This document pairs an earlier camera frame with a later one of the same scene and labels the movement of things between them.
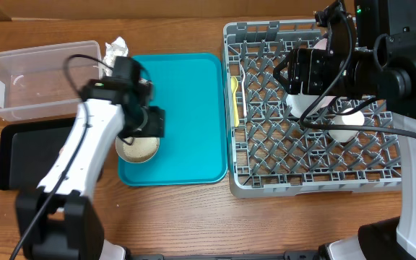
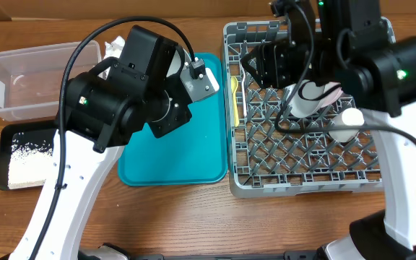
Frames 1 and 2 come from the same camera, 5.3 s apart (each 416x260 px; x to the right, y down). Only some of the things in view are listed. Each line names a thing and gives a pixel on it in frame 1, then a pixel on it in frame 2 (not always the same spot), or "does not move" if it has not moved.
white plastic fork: (244, 99) does not move
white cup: (356, 118) does not move
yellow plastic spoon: (234, 87) does not move
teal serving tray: (191, 89) does not move
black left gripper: (153, 126) -> (175, 118)
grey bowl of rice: (137, 149) -> (175, 64)
